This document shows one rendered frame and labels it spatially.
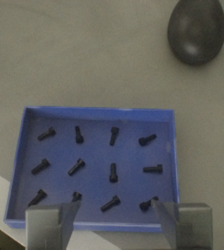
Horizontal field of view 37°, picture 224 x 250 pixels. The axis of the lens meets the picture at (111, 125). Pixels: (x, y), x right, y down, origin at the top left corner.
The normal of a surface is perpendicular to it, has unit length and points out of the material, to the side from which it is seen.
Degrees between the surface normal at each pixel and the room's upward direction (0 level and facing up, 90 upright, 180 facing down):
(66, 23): 0
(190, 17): 20
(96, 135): 0
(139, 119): 90
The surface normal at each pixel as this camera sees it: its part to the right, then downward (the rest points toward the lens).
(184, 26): -0.62, -0.25
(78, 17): 0.00, -0.48
